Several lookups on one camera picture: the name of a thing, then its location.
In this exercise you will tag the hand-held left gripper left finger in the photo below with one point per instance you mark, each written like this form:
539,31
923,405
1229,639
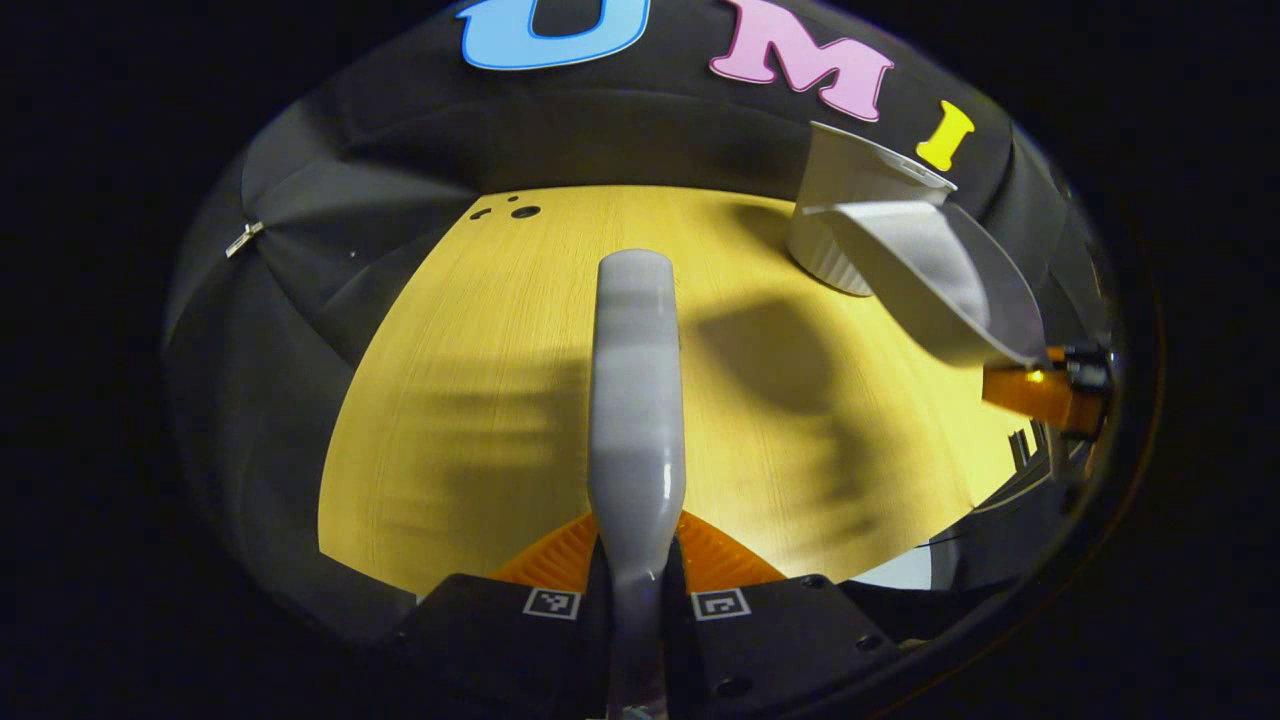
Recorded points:
480,630

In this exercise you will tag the silver metal clip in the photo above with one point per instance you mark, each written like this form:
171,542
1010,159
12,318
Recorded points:
244,239

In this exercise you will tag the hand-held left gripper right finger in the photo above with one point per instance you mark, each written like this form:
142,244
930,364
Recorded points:
790,635

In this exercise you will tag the yellow wooden desktop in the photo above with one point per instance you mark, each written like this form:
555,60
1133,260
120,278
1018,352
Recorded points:
480,330

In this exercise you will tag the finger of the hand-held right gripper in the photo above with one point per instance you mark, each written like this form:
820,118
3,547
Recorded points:
1030,392

